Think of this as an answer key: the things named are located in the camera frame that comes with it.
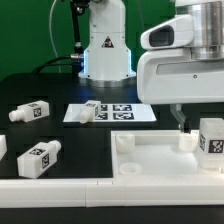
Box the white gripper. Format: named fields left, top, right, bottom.
left=137, top=48, right=224, bottom=134

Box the white square table top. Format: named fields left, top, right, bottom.
left=111, top=130, right=224, bottom=180

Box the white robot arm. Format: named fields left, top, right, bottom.
left=73, top=0, right=224, bottom=132

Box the white marker sheet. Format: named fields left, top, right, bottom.
left=64, top=104, right=156, bottom=122

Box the white front obstacle bar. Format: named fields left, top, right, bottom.
left=0, top=175, right=224, bottom=208

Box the white obstacle bar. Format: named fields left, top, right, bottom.
left=0, top=175, right=224, bottom=208
left=0, top=135, right=7, bottom=160

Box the white left obstacle bar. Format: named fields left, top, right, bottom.
left=0, top=135, right=7, bottom=160

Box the black cable bundle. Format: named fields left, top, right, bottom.
left=31, top=0, right=84, bottom=75

